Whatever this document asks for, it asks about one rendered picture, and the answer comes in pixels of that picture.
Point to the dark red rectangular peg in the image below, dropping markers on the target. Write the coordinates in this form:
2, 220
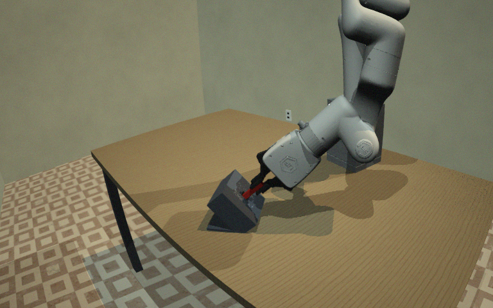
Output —
252, 191

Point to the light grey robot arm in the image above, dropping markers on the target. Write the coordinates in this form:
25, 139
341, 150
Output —
372, 44

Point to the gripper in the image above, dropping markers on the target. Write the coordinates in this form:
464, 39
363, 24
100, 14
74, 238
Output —
289, 159

